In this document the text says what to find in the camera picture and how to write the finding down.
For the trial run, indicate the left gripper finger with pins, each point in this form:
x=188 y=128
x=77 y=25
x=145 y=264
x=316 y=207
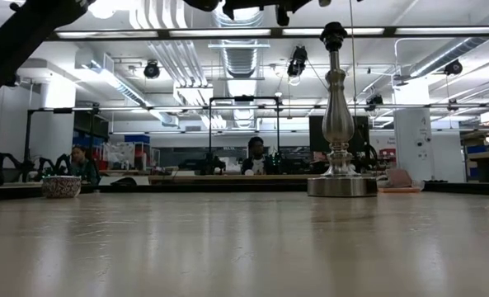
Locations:
x=283 y=16
x=299 y=4

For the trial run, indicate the silver table lamp base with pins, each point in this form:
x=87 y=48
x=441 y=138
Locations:
x=338 y=119

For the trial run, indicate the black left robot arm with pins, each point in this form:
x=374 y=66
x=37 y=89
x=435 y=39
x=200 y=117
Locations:
x=21 y=45

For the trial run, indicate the black background robot arm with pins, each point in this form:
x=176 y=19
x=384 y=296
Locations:
x=60 y=165
x=5 y=165
x=207 y=164

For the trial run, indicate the black monitor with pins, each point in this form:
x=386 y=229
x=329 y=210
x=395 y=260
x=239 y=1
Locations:
x=316 y=136

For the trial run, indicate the person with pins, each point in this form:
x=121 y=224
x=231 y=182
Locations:
x=85 y=169
x=257 y=163

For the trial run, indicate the white pillar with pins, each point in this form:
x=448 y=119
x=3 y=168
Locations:
x=413 y=136

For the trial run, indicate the blue storage bin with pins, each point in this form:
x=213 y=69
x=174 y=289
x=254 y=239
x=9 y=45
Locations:
x=137 y=139

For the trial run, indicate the clear plastic packet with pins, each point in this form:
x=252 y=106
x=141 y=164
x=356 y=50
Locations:
x=382 y=181

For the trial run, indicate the wooden workbench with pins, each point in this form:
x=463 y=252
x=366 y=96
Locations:
x=487 y=156

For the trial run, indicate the small patterned bowl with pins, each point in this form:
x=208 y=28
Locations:
x=61 y=187

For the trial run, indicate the black ceiling-hung camera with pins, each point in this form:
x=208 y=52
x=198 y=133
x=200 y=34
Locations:
x=453 y=68
x=152 y=70
x=374 y=103
x=298 y=59

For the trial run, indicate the black aluminium table frame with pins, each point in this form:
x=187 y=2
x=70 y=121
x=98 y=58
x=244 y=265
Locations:
x=186 y=189

